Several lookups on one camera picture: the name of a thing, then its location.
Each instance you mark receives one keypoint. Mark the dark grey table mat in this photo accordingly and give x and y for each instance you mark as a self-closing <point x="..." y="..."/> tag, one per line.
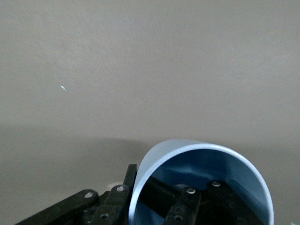
<point x="140" y="70"/>

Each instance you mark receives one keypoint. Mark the light blue cup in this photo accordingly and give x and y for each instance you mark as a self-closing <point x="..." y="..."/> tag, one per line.
<point x="159" y="152"/>

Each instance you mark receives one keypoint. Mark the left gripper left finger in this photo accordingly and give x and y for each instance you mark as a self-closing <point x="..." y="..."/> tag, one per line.
<point x="117" y="204"/>

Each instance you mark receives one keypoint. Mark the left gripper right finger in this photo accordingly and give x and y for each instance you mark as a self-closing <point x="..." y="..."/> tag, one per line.
<point x="185" y="204"/>

